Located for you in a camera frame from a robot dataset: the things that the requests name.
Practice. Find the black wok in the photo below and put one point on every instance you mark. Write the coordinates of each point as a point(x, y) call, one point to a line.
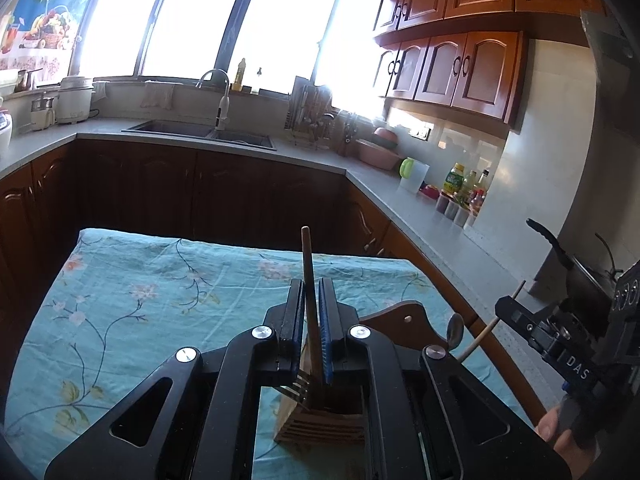
point(583, 282)

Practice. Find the upper wooden cabinets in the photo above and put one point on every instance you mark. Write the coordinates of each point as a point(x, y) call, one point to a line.
point(468, 54)

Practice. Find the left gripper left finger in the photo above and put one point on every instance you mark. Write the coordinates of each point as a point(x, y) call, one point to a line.
point(195, 416)

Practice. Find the teal floral tablecloth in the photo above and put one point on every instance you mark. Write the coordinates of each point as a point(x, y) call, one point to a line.
point(122, 302)

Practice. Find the white pink rice cooker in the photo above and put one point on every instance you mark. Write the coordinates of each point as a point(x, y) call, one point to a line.
point(6, 128)

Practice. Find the wooden utensil holder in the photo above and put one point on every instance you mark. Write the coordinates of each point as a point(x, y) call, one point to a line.
point(337, 417)

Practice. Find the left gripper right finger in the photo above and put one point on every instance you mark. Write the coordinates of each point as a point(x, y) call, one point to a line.
point(425, 415)

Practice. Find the metal fork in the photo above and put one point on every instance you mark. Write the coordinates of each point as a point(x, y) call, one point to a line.
point(305, 389)

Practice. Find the yellow oil bottle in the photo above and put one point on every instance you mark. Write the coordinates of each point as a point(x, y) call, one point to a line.
point(454, 179)

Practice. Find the tropical fruit poster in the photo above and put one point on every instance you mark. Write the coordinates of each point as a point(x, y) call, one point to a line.
point(39, 35)

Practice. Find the person right hand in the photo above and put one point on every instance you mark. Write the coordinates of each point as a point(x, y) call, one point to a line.
point(578, 459)

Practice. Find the brown bamboo chopstick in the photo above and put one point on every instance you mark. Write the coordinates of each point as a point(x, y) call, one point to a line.
point(314, 343)

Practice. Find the white jug green handle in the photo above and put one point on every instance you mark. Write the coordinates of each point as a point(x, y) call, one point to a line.
point(412, 174)

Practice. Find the pink basin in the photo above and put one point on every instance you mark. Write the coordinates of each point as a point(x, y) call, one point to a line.
point(380, 150)

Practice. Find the window frame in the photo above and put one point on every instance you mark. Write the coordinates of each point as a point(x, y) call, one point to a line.
point(326, 41)

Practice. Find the white cooker pot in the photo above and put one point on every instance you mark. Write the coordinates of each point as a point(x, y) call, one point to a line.
point(74, 99)

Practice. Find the kitchen sink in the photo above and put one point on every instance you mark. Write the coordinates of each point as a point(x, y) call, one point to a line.
point(204, 132)

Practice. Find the dish soap bottle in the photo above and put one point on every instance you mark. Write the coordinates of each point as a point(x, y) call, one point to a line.
point(239, 76)

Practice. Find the spice jars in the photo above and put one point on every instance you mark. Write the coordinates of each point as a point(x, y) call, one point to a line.
point(461, 215)

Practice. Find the metal spoon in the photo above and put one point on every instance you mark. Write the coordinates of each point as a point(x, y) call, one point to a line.
point(455, 331)

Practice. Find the dish rack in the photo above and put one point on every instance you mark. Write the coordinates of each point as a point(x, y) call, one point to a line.
point(312, 120)

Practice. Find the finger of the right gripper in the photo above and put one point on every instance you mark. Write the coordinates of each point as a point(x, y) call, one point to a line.
point(531, 326)

